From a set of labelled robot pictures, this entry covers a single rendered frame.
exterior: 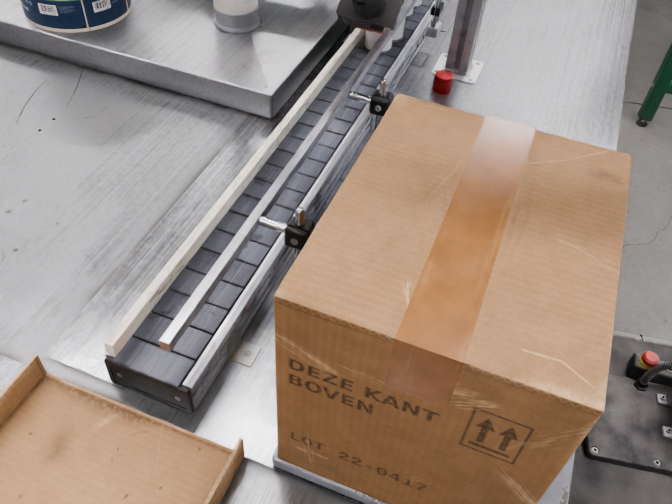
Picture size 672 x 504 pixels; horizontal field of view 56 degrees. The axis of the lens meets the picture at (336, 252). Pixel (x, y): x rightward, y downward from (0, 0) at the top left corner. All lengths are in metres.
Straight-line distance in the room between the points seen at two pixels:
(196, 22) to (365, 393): 0.96
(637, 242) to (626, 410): 0.92
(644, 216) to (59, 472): 2.13
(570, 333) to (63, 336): 0.60
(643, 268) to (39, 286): 1.87
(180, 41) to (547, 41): 0.77
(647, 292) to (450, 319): 1.78
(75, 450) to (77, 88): 0.71
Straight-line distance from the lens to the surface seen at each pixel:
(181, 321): 0.66
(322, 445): 0.62
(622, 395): 1.60
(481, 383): 0.46
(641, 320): 2.14
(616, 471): 1.52
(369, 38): 1.23
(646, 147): 2.85
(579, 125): 1.25
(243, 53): 1.22
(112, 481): 0.73
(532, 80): 1.35
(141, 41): 1.28
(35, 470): 0.76
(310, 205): 0.90
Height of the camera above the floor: 1.48
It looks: 47 degrees down
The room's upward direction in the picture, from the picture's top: 5 degrees clockwise
